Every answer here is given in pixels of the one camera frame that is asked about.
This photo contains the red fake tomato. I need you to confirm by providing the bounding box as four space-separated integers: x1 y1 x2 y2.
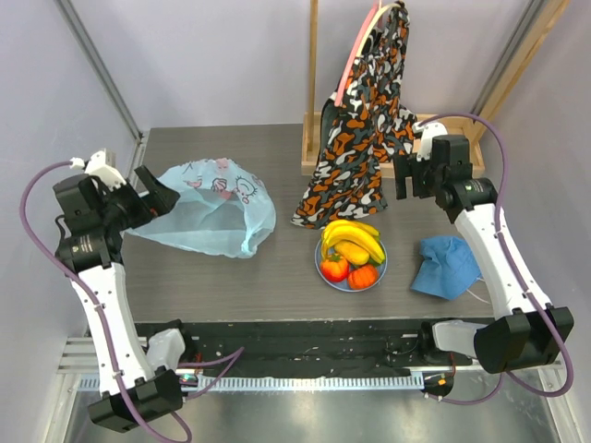
320 254 350 283

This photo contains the blue cloth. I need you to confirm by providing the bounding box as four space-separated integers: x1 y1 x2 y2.
411 235 482 300

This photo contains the light blue plastic bag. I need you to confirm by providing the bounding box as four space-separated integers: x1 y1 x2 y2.
127 158 276 258

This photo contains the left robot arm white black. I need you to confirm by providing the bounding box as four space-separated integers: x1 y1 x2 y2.
53 166 197 433

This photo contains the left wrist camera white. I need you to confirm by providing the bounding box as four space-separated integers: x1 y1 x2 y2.
69 150 127 191

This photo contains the orange fake pumpkin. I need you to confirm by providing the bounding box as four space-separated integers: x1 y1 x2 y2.
347 264 380 291

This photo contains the pink cream hanger hoop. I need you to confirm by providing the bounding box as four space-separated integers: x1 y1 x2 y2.
334 1 400 106

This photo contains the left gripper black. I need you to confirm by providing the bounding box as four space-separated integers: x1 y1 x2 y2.
97 165 178 231

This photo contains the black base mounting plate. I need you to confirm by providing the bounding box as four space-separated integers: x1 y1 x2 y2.
133 317 530 370

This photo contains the purple cable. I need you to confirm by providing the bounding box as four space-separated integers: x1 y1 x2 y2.
20 159 246 443
417 113 576 406

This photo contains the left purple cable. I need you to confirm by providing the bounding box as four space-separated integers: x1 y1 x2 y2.
20 159 246 443

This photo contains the white slotted cable duct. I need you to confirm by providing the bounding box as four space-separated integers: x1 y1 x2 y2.
78 372 424 392

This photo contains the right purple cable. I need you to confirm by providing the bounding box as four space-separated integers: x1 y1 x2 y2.
417 113 576 406

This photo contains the blue round plate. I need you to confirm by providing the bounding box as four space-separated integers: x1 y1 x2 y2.
315 221 388 293

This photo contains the yellow fake banana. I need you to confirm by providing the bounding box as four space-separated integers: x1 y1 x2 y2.
320 220 385 263
321 225 386 264

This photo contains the wooden rack frame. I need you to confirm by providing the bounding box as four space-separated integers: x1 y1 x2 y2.
300 0 573 181

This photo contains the yellow fake mango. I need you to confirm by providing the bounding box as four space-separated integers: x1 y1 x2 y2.
333 241 370 267

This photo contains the camouflage patterned fabric bag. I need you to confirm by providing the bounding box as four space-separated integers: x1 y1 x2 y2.
291 1 416 230

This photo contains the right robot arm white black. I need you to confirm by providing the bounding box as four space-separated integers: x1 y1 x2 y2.
393 135 574 374

